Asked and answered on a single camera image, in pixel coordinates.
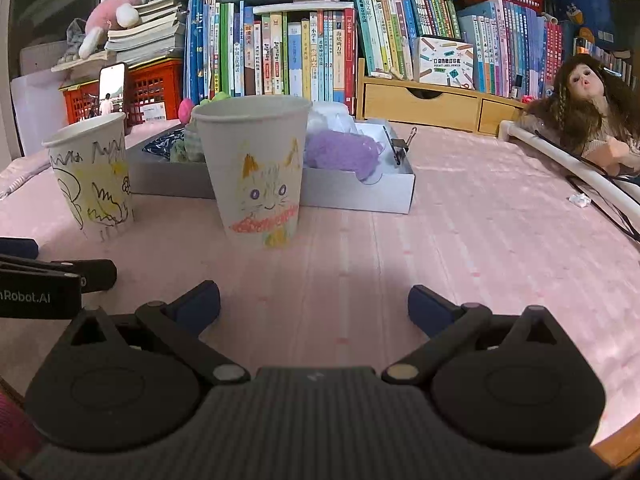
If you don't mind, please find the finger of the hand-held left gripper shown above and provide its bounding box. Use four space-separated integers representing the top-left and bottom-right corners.
0 237 40 261
0 255 118 295

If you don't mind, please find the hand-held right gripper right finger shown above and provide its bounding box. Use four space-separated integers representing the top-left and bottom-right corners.
381 284 571 386

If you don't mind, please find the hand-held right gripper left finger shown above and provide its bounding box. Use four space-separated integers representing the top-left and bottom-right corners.
65 280 252 386

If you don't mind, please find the grey cardboard box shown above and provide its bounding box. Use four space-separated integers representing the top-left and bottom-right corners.
125 119 416 215

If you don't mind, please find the navy floral pouch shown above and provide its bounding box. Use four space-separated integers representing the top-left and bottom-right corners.
141 129 186 157

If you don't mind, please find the purple yarn ball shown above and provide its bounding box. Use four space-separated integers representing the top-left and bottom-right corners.
305 129 385 183

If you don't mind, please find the white paper origami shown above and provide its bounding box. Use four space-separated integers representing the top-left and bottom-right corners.
307 101 361 136

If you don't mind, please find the pink bed sheet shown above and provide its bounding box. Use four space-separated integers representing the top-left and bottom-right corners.
0 119 640 461

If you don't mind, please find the scribble drawing paper cup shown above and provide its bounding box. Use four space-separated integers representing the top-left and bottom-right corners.
42 111 135 242

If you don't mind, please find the white board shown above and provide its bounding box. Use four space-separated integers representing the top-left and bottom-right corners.
10 72 68 158

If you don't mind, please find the cat drawing paper cup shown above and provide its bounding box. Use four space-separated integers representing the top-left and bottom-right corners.
191 95 313 250

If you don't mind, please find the black binder clip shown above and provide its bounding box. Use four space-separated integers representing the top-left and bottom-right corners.
387 127 418 167

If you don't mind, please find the smartphone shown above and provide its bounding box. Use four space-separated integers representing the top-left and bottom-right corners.
98 62 128 123

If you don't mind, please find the red plastic crate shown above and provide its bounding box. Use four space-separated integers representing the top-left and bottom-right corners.
59 58 183 126

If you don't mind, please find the wooden drawer organiser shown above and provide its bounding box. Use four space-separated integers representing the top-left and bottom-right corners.
356 57 526 136

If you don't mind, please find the grey cloth toy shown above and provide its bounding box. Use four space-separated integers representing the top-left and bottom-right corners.
67 19 89 51

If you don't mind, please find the printed cardboard box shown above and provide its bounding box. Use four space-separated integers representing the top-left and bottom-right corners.
411 35 475 90

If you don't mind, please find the stack of flat books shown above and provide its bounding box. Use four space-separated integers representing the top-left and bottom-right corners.
52 0 188 73

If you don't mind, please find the pink plush toy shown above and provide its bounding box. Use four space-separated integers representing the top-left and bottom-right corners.
80 0 146 58

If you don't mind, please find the long-haired doll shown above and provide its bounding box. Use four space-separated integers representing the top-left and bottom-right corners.
515 55 640 176

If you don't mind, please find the row of upright books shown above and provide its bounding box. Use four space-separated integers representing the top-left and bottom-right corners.
184 0 358 116

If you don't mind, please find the row of blue spine books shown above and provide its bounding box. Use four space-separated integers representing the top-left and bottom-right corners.
457 0 566 101

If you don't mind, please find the row of leaning books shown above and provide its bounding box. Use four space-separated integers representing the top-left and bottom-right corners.
346 0 462 78

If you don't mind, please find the row of thin books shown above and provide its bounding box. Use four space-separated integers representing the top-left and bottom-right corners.
575 35 640 91

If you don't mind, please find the blue printed box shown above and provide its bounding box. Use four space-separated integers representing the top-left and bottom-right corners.
547 0 616 51

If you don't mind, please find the white tube rail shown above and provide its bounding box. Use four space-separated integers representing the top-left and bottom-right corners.
497 120 640 256

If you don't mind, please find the black cable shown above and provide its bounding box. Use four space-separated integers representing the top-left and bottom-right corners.
534 130 640 242

